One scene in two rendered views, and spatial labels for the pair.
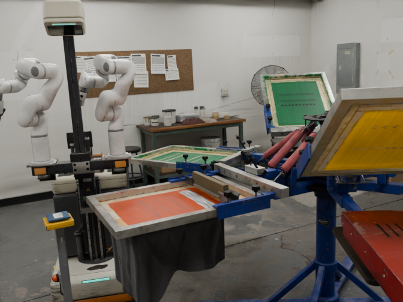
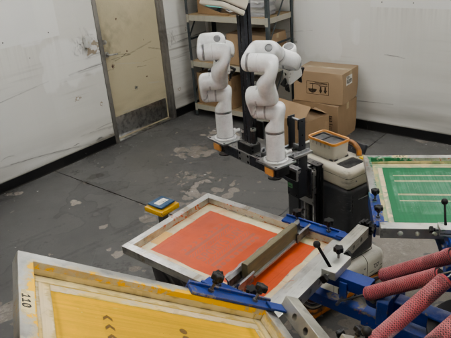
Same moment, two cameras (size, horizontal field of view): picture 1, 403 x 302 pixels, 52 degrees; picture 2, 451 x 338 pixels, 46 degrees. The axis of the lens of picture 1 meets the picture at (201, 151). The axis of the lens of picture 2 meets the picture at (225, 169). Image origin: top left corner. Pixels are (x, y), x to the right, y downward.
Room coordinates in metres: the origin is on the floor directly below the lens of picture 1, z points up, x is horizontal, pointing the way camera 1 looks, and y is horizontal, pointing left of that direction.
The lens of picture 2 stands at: (1.31, -1.65, 2.25)
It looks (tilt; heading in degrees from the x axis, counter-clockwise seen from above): 25 degrees down; 68
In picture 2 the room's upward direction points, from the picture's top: 5 degrees counter-clockwise
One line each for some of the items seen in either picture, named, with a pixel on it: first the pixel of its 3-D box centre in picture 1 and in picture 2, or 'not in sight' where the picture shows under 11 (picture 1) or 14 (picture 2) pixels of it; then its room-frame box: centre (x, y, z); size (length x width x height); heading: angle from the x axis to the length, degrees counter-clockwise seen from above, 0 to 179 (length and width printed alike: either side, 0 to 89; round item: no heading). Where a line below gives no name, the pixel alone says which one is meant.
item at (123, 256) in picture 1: (123, 256); not in sight; (1.91, 0.41, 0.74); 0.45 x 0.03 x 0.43; 27
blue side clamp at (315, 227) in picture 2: (192, 180); (312, 231); (2.40, 0.06, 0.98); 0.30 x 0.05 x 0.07; 117
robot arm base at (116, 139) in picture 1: (117, 142); (277, 145); (2.48, 0.52, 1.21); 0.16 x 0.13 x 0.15; 12
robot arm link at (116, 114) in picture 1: (113, 117); (272, 116); (2.46, 0.52, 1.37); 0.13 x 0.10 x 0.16; 135
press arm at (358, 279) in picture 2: (262, 175); (349, 280); (2.29, -0.35, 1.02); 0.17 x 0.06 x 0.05; 117
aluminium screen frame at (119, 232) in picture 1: (174, 200); (231, 245); (2.04, 0.15, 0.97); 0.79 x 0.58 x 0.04; 117
